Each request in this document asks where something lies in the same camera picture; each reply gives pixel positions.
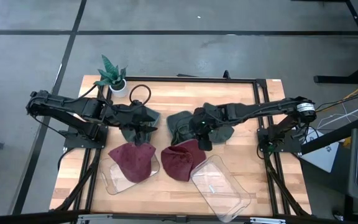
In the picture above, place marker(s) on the white cardboard box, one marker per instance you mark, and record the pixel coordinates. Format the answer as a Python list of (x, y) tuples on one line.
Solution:
[(322, 155)]

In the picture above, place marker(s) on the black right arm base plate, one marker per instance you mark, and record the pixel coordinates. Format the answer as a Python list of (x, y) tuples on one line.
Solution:
[(286, 146)]

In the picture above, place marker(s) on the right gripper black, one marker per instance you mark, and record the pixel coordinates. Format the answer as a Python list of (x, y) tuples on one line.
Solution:
[(205, 123)]

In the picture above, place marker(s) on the clear plastic bin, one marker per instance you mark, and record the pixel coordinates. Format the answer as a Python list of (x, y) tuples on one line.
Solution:
[(219, 189), (117, 183)]

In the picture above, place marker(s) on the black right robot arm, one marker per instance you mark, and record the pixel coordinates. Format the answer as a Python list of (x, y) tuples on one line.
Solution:
[(259, 109)]

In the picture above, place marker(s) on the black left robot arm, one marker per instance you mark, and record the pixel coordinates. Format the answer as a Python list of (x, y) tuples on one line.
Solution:
[(73, 109)]

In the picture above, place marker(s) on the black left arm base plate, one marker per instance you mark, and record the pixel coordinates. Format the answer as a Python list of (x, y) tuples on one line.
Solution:
[(73, 142)]

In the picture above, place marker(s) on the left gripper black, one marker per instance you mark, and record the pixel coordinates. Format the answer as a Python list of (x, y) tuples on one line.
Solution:
[(132, 116)]

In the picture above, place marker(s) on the black aluminium table frame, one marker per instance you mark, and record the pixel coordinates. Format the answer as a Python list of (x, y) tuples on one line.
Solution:
[(261, 93)]

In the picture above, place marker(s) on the dark green knit hat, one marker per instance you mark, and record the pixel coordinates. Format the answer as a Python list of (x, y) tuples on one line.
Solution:
[(224, 134), (154, 115), (177, 124)]

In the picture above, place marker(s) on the maroon knit hat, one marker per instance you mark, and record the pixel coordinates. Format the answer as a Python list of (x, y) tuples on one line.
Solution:
[(179, 161), (134, 161)]

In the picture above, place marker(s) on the green plant in white pot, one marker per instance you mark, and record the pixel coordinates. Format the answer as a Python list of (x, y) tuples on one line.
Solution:
[(113, 77)]

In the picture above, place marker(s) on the black stand leg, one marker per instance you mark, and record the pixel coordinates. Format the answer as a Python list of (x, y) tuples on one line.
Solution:
[(340, 78)]

